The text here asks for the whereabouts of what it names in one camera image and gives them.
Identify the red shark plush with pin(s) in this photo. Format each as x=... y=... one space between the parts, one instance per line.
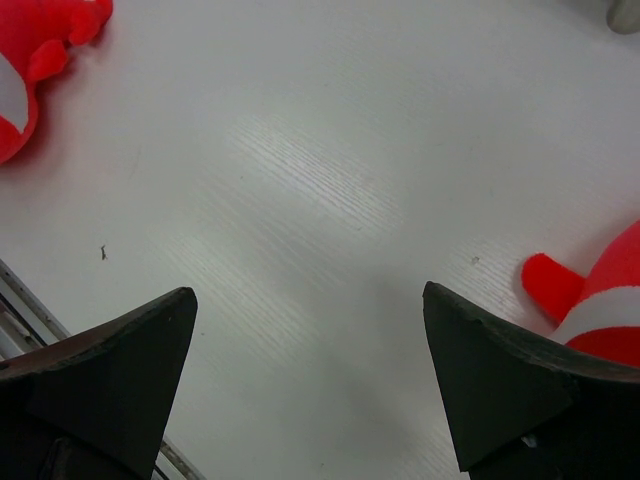
x=35 y=38
x=596 y=314

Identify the white two-tier shelf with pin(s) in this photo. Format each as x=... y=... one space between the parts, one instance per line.
x=623 y=16

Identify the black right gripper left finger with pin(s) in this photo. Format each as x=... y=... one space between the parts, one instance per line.
x=100 y=380

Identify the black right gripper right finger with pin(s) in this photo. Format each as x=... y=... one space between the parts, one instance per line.
x=520 y=406

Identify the aluminium table edge rail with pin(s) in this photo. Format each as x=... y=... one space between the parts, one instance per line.
x=30 y=320

